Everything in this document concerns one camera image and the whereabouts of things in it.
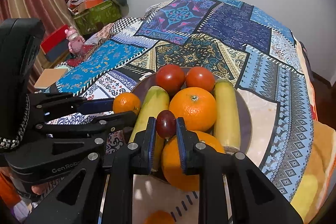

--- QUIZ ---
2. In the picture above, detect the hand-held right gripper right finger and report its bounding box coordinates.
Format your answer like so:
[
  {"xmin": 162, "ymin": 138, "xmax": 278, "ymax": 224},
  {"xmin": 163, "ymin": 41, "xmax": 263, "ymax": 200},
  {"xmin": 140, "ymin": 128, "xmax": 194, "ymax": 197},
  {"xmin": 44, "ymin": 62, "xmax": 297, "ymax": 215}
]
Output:
[{"xmin": 176, "ymin": 116, "xmax": 303, "ymax": 224}]

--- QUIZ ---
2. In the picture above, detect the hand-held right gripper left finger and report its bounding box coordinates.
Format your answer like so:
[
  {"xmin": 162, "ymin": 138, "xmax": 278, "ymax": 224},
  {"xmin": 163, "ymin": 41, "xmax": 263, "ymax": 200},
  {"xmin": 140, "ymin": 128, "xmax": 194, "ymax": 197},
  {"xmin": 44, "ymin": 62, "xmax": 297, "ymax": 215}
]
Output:
[{"xmin": 25, "ymin": 116, "xmax": 158, "ymax": 224}]

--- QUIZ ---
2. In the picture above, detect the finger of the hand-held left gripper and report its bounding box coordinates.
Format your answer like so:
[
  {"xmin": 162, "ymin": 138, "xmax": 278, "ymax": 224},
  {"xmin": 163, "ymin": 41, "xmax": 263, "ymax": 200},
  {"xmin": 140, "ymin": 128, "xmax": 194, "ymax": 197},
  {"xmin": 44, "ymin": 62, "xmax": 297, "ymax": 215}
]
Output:
[
  {"xmin": 5, "ymin": 111, "xmax": 138, "ymax": 160},
  {"xmin": 28, "ymin": 92, "xmax": 116, "ymax": 120}
]

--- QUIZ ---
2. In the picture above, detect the small mandarin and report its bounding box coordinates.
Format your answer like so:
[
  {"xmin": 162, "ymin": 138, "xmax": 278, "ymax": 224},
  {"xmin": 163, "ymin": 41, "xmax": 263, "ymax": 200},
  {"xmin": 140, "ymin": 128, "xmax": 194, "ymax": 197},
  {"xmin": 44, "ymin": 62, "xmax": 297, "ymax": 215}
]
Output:
[
  {"xmin": 113, "ymin": 92, "xmax": 142, "ymax": 116},
  {"xmin": 143, "ymin": 210, "xmax": 176, "ymax": 224}
]

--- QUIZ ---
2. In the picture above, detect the large orange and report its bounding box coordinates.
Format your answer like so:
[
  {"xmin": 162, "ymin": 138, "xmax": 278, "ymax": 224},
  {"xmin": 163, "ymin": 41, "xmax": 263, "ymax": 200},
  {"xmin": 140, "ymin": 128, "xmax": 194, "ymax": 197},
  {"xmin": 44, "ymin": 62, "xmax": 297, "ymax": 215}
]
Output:
[
  {"xmin": 161, "ymin": 130, "xmax": 226, "ymax": 192},
  {"xmin": 168, "ymin": 87, "xmax": 218, "ymax": 133}
]

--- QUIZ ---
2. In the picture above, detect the dark red tomato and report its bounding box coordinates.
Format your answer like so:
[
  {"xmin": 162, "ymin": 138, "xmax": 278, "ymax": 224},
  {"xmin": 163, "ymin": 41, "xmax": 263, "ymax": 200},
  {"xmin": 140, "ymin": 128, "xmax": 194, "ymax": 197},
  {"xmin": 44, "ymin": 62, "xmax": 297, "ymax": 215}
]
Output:
[{"xmin": 155, "ymin": 64, "xmax": 186, "ymax": 95}]

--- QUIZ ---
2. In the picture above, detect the orange-red tomato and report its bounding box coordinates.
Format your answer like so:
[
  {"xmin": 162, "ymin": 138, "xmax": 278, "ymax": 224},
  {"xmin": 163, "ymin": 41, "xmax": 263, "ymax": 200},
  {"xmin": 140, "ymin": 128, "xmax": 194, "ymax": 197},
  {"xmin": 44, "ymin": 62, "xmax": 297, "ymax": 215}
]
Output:
[{"xmin": 185, "ymin": 67, "xmax": 216, "ymax": 92}]

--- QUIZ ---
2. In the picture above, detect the dark purple round plate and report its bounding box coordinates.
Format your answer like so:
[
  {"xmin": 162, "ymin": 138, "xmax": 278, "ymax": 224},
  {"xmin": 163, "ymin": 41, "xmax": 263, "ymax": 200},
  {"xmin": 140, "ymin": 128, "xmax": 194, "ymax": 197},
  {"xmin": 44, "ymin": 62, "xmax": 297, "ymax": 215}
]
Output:
[{"xmin": 130, "ymin": 67, "xmax": 253, "ymax": 186}]

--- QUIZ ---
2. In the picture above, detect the dark grey box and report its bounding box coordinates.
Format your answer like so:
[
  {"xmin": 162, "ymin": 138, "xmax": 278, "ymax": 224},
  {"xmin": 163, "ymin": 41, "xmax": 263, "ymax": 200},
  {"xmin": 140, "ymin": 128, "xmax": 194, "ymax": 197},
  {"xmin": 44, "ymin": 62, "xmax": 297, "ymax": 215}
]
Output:
[{"xmin": 44, "ymin": 41, "xmax": 70, "ymax": 62}]

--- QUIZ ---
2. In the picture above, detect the red box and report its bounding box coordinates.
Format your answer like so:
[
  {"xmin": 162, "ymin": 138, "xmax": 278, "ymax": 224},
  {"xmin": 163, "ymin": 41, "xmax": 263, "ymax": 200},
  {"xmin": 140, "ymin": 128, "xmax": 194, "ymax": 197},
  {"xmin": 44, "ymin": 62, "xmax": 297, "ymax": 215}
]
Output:
[{"xmin": 40, "ymin": 24, "xmax": 69, "ymax": 53}]

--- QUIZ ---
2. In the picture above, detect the light wooden board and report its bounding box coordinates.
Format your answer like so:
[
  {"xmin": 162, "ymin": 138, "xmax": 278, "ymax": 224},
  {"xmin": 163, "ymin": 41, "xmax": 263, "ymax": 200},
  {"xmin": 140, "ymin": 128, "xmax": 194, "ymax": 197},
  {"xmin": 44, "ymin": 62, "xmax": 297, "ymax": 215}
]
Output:
[{"xmin": 34, "ymin": 68, "xmax": 69, "ymax": 89}]

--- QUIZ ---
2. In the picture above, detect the pink toy rabbit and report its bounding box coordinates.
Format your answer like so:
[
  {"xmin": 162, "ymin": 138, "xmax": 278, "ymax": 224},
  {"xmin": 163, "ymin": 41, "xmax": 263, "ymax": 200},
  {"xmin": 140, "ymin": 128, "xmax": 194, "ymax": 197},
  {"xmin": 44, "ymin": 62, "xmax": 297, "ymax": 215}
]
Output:
[{"xmin": 65, "ymin": 26, "xmax": 86, "ymax": 54}]

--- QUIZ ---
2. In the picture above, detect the checkered patterned quilt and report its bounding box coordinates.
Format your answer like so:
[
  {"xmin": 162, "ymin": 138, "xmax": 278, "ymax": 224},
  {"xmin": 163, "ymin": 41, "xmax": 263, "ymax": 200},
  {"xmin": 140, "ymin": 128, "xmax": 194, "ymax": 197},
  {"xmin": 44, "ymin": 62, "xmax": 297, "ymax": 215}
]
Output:
[{"xmin": 55, "ymin": 17, "xmax": 144, "ymax": 69}]

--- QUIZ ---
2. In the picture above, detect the green patterned box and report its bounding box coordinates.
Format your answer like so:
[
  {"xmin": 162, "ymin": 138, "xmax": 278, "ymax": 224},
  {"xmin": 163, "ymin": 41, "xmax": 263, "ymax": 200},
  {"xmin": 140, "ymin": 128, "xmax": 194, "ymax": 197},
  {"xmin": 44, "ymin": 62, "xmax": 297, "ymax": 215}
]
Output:
[{"xmin": 73, "ymin": 0, "xmax": 123, "ymax": 35}]

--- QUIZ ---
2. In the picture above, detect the blue patchwork printed cloth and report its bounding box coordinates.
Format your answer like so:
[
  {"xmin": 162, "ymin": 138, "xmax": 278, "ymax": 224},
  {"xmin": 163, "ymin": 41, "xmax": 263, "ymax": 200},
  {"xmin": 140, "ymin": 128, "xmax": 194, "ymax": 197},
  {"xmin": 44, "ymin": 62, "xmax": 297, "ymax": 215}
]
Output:
[{"xmin": 45, "ymin": 0, "xmax": 319, "ymax": 224}]

